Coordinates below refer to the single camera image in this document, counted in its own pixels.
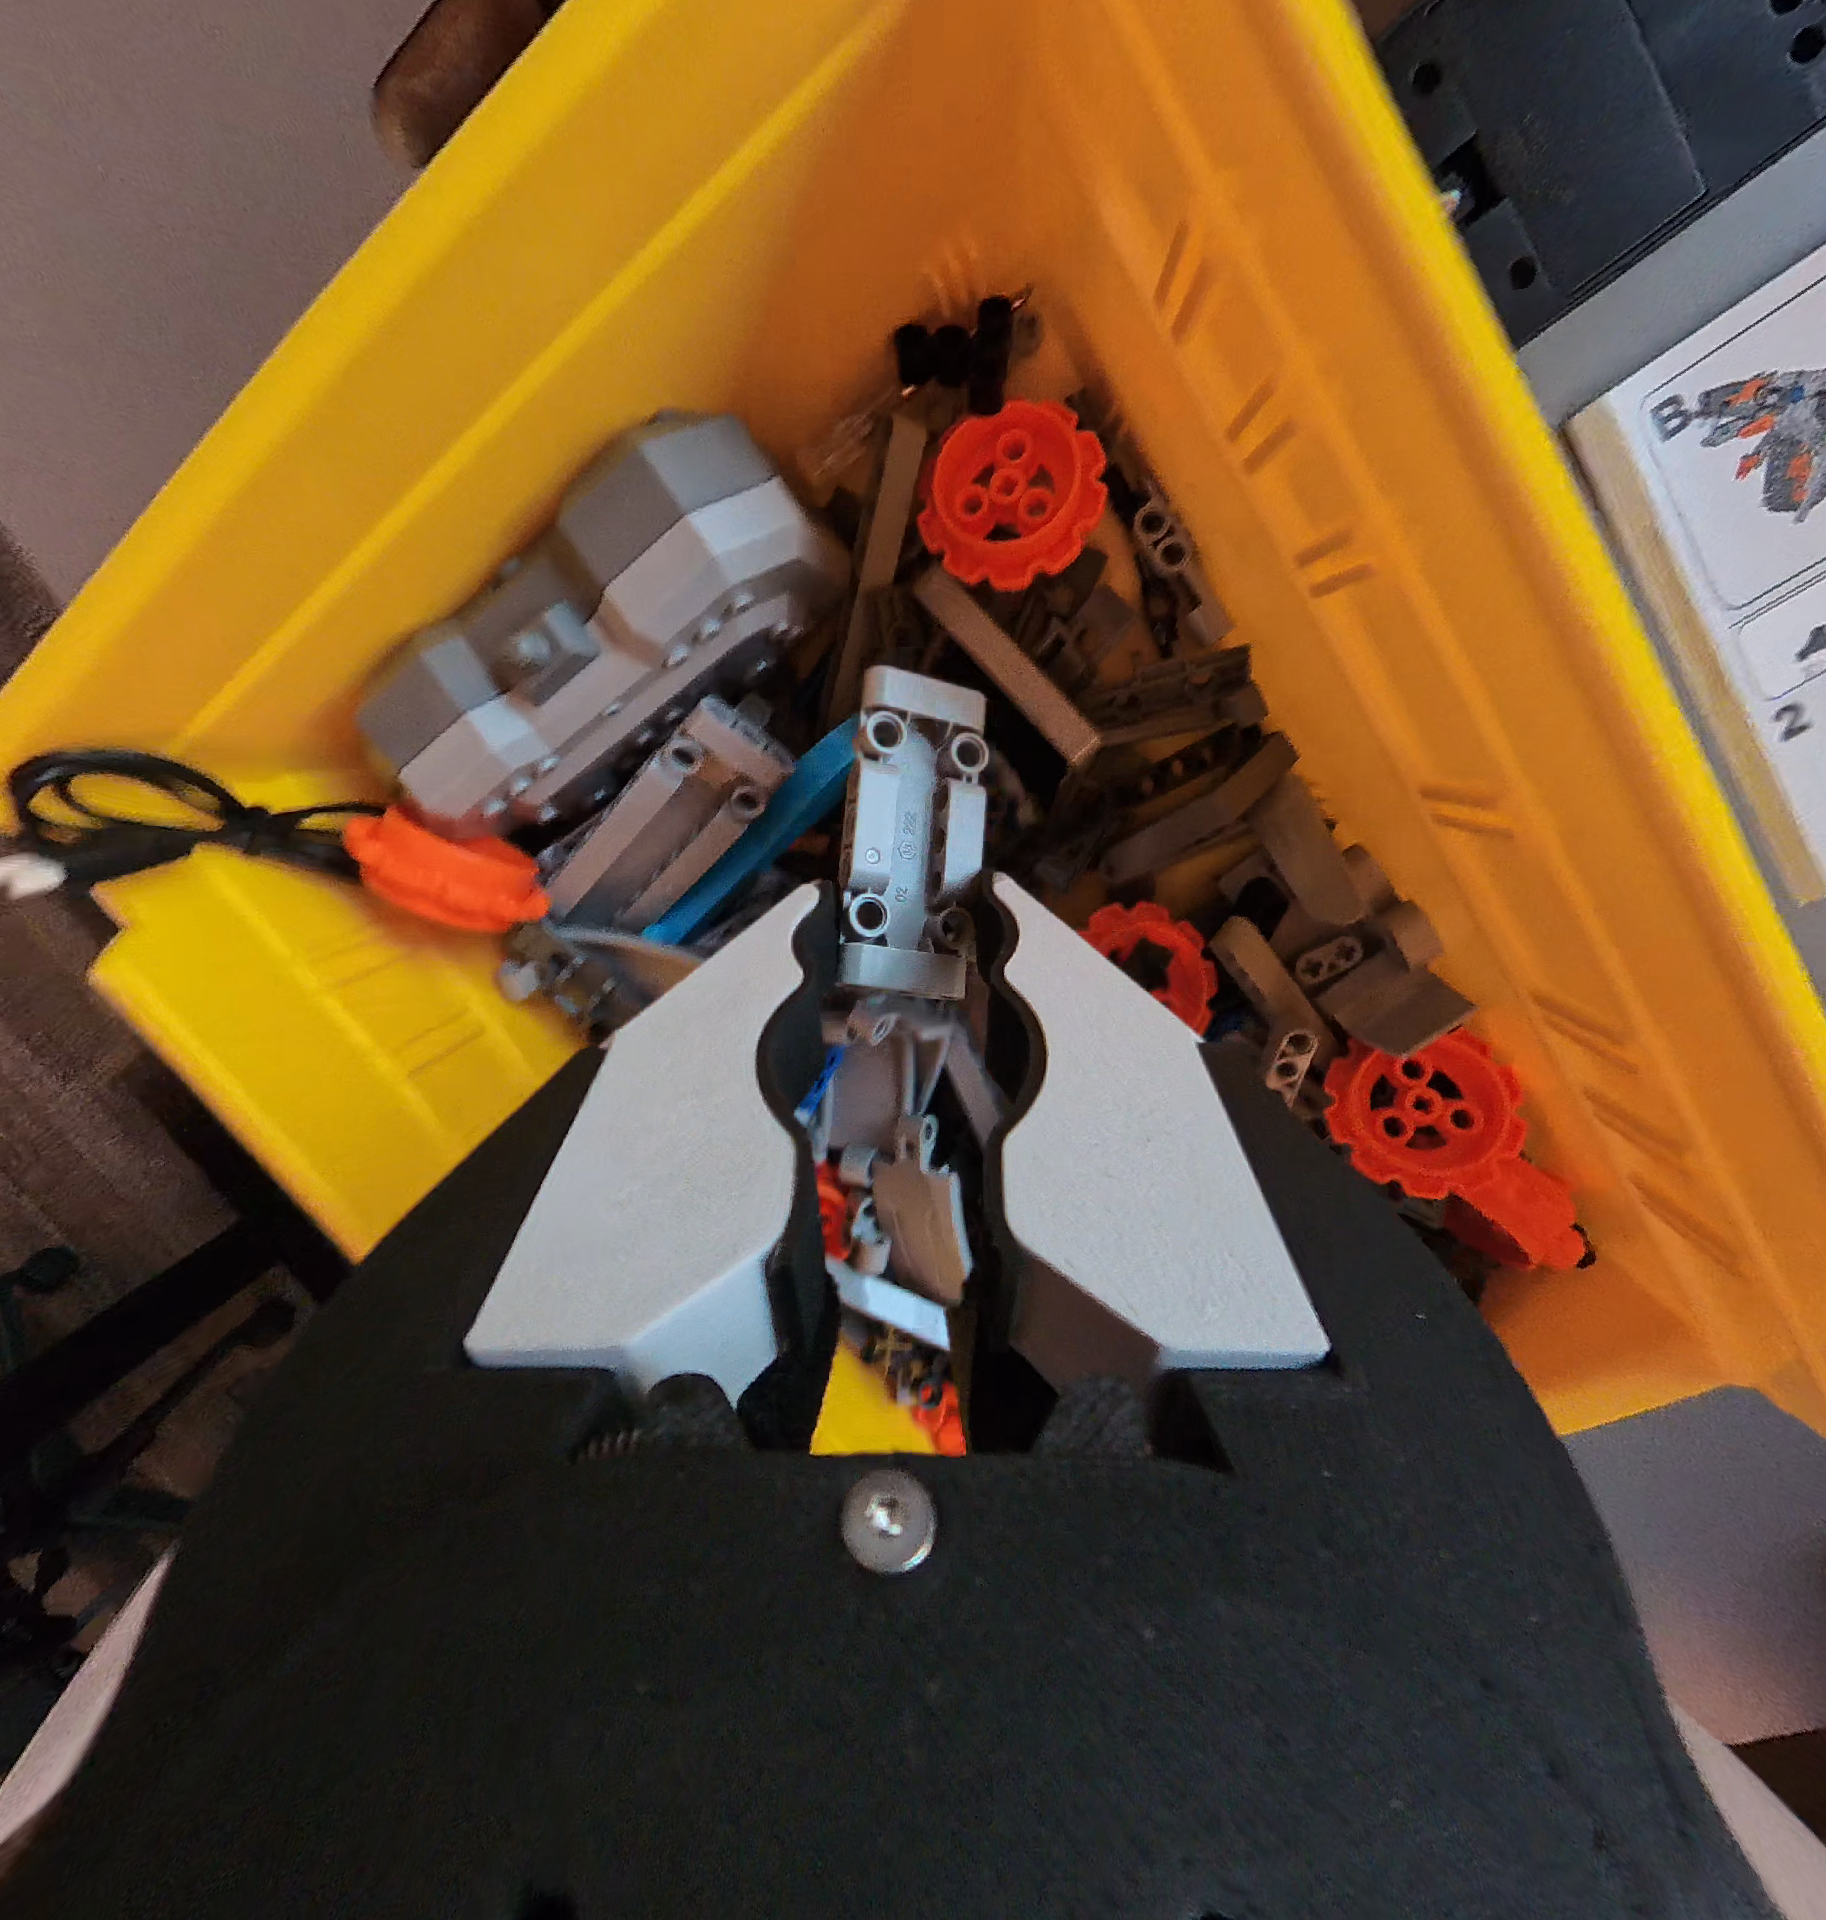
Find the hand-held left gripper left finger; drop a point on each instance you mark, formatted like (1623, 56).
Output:
(660, 1199)

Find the black battery box brick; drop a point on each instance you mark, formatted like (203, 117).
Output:
(1603, 119)

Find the blue beam brick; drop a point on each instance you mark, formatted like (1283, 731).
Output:
(751, 850)

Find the yellow plastic bin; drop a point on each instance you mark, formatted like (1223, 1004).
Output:
(1376, 450)

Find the grey motor brick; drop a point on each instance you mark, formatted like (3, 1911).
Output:
(614, 617)

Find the orange gear wheel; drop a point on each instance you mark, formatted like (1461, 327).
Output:
(448, 875)
(1013, 490)
(1424, 1112)
(1154, 960)

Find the pile of building bricks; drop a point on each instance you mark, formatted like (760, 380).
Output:
(1154, 718)

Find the white instruction booklet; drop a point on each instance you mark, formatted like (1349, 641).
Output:
(1752, 525)

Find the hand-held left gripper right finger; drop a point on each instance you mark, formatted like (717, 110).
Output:
(1154, 1199)

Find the grey panel brick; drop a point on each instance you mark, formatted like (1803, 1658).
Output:
(914, 839)

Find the grey desk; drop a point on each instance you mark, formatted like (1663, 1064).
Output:
(136, 224)

